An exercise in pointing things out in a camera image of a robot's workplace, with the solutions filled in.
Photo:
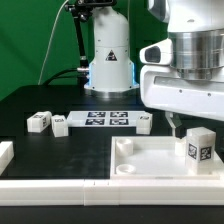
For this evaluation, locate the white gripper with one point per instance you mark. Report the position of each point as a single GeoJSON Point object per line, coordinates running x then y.
{"type": "Point", "coordinates": [161, 87]}

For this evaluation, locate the white square tabletop part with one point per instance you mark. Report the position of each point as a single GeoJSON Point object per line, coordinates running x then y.
{"type": "Point", "coordinates": [147, 157]}

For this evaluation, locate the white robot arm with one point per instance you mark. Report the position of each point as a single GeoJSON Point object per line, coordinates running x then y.
{"type": "Point", "coordinates": [183, 73]}

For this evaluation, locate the white U-shaped fence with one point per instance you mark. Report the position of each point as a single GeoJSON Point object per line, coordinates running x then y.
{"type": "Point", "coordinates": [111, 192]}

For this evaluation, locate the white marker base plate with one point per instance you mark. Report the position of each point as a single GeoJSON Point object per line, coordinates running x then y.
{"type": "Point", "coordinates": [103, 118]}

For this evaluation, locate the black camera stand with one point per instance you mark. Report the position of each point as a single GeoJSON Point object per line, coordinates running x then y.
{"type": "Point", "coordinates": [81, 11]}

